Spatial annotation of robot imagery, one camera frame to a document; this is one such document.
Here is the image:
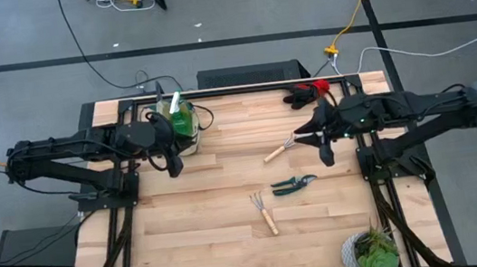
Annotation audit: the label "white coiled cable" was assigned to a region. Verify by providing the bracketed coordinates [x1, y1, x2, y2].
[92, 0, 159, 18]

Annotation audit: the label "cream green gardening bag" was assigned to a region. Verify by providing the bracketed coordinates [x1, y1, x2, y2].
[141, 93, 205, 163]

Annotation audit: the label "potted succulent plant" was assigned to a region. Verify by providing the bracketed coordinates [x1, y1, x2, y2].
[337, 218, 403, 267]

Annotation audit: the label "green pruning shears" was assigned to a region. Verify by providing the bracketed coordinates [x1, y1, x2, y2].
[270, 172, 320, 197]

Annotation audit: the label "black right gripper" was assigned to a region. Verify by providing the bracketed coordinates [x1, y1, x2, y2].
[290, 94, 357, 172]

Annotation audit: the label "black curved bracket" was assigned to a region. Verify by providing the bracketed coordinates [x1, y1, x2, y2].
[152, 79, 167, 96]

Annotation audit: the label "green spray bottle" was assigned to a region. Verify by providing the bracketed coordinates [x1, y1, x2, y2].
[166, 89, 197, 140]

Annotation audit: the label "wooden handle hand rake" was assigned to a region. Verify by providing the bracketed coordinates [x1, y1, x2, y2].
[249, 189, 281, 239]
[260, 131, 301, 165]

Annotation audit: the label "black red gardening glove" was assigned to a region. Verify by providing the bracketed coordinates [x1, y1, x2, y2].
[281, 78, 335, 112]

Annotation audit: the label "black computer tower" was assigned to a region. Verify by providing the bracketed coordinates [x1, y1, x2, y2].
[196, 56, 312, 93]

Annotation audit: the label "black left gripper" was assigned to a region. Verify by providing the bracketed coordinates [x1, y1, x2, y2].
[148, 109, 186, 181]

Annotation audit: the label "black cable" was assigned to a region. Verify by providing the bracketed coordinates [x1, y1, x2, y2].
[55, 0, 185, 106]

